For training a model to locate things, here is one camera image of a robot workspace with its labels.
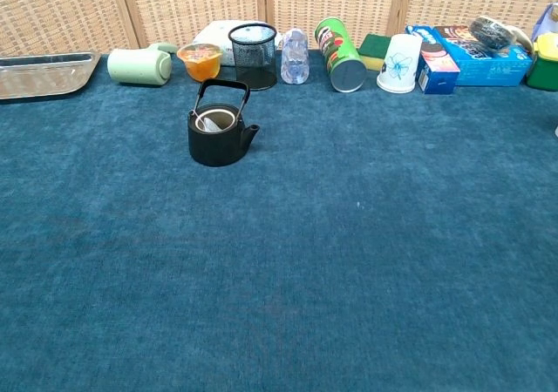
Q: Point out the white wet wipes pack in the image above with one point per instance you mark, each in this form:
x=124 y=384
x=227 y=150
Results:
x=213 y=32

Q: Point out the black mesh pen holder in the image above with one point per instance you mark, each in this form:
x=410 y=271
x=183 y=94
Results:
x=255 y=61

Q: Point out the pink blue cookie box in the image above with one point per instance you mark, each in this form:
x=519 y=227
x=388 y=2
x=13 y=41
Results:
x=438 y=72

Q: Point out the blue carpet table cover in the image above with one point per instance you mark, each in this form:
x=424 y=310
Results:
x=305 y=244

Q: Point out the stainless steel tray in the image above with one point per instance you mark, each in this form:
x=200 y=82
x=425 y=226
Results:
x=43 y=78

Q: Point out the pale green lint roller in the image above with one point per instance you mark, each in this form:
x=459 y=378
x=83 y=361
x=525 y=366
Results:
x=135 y=67

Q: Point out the yellow lidded green container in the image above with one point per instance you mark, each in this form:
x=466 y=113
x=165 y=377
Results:
x=545 y=63

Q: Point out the green yellow sponge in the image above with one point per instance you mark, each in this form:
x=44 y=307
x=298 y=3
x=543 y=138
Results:
x=372 y=50

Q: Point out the orange jelly cup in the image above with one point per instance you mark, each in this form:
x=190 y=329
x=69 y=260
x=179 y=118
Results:
x=205 y=65

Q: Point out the green chips can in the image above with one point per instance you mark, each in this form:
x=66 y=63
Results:
x=340 y=56

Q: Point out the large blue cookie box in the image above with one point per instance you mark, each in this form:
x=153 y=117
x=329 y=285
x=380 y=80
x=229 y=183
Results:
x=492 y=67

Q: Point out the white paper cup blue flower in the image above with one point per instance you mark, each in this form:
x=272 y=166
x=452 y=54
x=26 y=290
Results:
x=399 y=67

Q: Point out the brown chocolate cookie box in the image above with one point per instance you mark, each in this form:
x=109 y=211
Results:
x=455 y=32

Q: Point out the clear plastic water bottle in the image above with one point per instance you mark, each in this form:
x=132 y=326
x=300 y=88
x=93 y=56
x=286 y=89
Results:
x=295 y=61

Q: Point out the black cast iron teapot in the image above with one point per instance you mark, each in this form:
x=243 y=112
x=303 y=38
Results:
x=220 y=148

